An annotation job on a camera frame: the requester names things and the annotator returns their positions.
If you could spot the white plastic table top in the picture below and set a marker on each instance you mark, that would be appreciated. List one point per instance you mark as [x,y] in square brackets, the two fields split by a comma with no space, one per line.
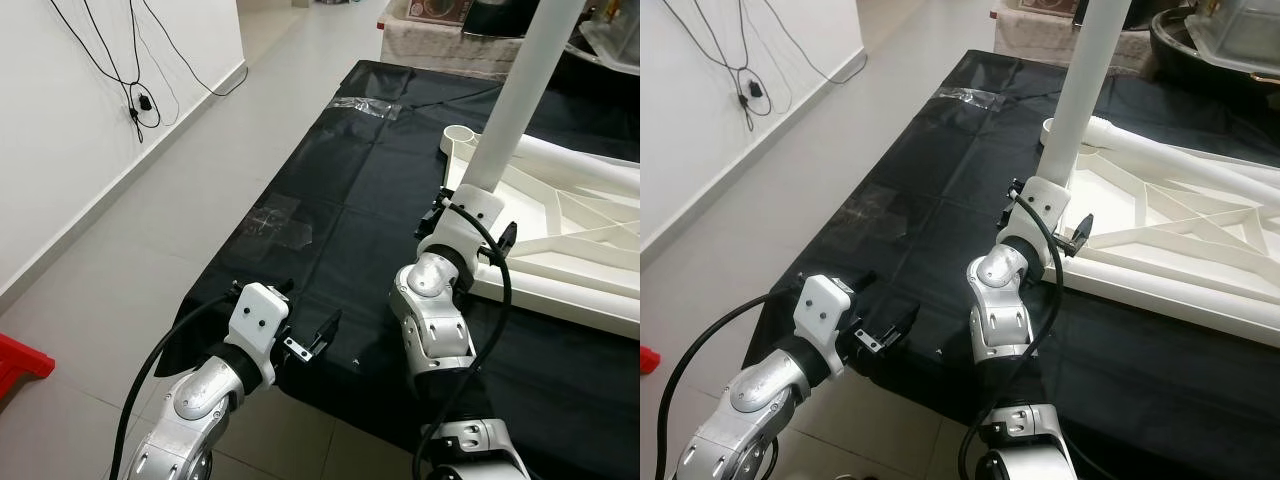
[560,215]
[1150,200]

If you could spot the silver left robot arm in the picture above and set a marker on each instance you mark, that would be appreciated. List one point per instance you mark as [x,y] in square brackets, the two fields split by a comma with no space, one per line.
[750,400]
[200,400]

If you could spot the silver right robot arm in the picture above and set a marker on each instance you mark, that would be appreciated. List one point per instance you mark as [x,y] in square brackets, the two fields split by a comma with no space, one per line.
[1000,320]
[430,320]

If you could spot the black tablecloth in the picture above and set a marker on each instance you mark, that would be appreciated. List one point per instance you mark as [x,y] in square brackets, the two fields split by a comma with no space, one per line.
[900,170]
[350,200]

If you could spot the clear tape strip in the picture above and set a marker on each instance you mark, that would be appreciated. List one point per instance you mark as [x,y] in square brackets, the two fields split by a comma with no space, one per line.
[365,107]
[968,98]

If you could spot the red plastic stool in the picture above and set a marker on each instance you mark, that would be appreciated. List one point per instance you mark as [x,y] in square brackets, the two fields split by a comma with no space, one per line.
[648,360]
[20,362]

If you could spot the black round basin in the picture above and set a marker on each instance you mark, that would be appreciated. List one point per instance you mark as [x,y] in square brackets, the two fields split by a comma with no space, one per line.
[1180,70]

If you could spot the black power adapter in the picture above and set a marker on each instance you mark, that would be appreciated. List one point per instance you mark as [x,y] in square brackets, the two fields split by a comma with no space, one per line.
[751,95]
[144,102]

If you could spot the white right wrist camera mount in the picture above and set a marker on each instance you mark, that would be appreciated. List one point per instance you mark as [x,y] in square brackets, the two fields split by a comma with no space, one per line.
[1040,205]
[470,215]

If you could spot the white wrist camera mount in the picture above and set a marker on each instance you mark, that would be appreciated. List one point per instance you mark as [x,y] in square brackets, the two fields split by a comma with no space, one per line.
[825,315]
[1040,205]
[470,215]
[255,320]

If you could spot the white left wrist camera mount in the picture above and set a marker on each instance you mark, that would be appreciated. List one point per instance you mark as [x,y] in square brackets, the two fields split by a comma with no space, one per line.
[255,320]
[825,315]

